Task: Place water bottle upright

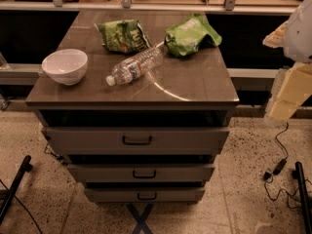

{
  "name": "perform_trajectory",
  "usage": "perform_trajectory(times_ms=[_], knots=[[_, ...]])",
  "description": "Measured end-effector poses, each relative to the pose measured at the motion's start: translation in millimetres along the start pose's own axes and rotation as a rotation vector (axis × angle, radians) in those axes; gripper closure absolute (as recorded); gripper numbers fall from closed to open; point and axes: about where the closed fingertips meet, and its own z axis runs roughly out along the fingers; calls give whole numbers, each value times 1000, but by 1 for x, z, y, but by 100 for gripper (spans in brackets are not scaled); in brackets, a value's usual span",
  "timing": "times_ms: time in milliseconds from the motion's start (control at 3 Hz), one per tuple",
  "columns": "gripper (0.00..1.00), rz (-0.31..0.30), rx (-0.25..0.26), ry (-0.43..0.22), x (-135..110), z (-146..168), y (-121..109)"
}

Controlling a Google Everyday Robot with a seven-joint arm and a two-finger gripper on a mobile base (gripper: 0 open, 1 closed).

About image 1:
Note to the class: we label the white ceramic bowl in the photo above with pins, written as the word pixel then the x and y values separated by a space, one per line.
pixel 66 67

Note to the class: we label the drawer with handle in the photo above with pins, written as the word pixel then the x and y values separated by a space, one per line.
pixel 136 141
pixel 162 194
pixel 142 173

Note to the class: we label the black stand leg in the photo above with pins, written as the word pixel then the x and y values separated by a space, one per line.
pixel 7 195
pixel 298 174

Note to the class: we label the clear plastic water bottle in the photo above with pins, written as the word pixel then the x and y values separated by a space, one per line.
pixel 134 67

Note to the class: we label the grey drawer cabinet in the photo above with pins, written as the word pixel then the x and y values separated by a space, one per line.
pixel 183 92

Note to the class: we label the top drawer with handle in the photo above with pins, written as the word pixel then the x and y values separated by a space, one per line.
pixel 136 141

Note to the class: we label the bottom drawer with handle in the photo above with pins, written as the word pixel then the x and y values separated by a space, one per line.
pixel 162 194

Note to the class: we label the black stand leg right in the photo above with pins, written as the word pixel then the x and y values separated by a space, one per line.
pixel 298 174

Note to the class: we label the light green chip bag right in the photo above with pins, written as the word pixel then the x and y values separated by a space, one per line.
pixel 186 37

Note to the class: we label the black stand leg left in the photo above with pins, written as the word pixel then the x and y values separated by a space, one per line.
pixel 7 195

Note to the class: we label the green chip bag left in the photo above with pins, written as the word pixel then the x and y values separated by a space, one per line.
pixel 123 36

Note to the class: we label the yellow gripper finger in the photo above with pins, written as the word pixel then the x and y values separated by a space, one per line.
pixel 276 38
pixel 296 89

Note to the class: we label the middle drawer with handle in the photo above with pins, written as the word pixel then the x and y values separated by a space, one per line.
pixel 142 173

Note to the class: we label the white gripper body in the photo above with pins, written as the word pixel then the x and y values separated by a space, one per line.
pixel 299 36

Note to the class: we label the metal railing frame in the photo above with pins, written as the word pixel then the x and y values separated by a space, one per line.
pixel 29 29

